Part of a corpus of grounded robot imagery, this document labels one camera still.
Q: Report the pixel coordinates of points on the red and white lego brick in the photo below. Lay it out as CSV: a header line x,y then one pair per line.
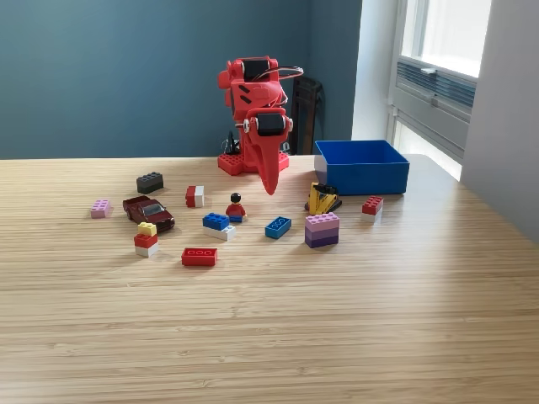
x,y
372,207
195,197

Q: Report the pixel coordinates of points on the dark red toy car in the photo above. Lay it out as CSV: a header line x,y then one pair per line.
x,y
147,210

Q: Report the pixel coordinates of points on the blue and white lego stack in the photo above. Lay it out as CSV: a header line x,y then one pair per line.
x,y
218,225

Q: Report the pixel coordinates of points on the grey window vent grille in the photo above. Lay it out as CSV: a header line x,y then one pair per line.
x,y
446,86

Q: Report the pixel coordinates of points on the blue lego brick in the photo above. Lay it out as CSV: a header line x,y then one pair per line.
x,y
278,228

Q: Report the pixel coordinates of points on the lego figure red shirt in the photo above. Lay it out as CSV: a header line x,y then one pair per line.
x,y
236,209

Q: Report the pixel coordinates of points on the white framed window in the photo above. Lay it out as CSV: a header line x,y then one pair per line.
x,y
455,42

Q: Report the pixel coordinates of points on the pink lego brick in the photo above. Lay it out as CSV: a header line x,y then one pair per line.
x,y
101,209

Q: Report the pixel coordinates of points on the pink and purple lego stack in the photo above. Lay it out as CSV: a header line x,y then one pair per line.
x,y
322,231

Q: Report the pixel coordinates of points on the black chair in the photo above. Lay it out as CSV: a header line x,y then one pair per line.
x,y
309,118

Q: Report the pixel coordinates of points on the blue plastic bin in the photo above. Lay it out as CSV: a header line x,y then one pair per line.
x,y
366,179

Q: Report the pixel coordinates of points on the yellow toy digger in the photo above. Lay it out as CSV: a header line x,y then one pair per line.
x,y
320,200

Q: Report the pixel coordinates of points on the yellow red white lego stack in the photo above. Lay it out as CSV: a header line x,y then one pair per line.
x,y
146,242

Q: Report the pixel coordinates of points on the black lego brick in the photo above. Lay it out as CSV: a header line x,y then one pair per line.
x,y
149,183

